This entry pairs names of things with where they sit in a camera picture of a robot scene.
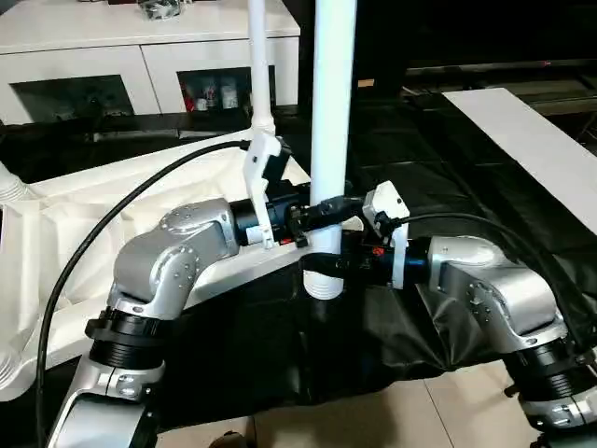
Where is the white cabinet with glass doors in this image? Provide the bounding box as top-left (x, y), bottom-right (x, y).
top-left (0, 0), bottom-right (301, 127)

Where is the white plastic table top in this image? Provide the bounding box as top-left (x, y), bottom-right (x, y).
top-left (0, 133), bottom-right (347, 403)

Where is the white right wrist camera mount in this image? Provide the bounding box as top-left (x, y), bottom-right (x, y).
top-left (362, 180), bottom-right (412, 289)

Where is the black work mat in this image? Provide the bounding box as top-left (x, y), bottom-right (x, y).
top-left (0, 91), bottom-right (597, 412)

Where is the white flat board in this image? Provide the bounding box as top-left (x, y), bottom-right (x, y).
top-left (439, 87), bottom-right (597, 231)

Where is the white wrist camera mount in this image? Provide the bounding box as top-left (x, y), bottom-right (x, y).
top-left (241, 133), bottom-right (294, 252)
top-left (362, 180), bottom-right (412, 289)

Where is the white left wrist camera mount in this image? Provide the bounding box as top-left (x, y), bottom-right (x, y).
top-left (241, 133), bottom-right (294, 252)

